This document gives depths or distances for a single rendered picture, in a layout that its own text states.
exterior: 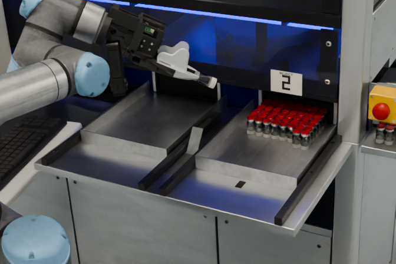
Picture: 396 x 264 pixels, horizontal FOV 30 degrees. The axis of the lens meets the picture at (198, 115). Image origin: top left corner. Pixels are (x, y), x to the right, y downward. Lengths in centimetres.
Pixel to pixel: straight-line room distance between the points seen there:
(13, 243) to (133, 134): 68
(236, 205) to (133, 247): 86
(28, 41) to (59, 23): 7
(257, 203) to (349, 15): 49
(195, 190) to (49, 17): 55
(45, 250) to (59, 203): 120
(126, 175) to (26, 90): 60
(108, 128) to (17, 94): 80
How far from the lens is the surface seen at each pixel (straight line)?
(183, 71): 144
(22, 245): 137
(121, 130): 199
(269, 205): 165
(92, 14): 142
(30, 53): 140
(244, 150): 186
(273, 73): 189
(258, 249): 220
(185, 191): 171
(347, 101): 185
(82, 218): 253
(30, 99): 125
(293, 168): 178
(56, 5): 142
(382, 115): 180
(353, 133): 189
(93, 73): 130
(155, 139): 193
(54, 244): 137
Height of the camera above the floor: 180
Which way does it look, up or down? 27 degrees down
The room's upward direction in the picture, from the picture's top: 3 degrees counter-clockwise
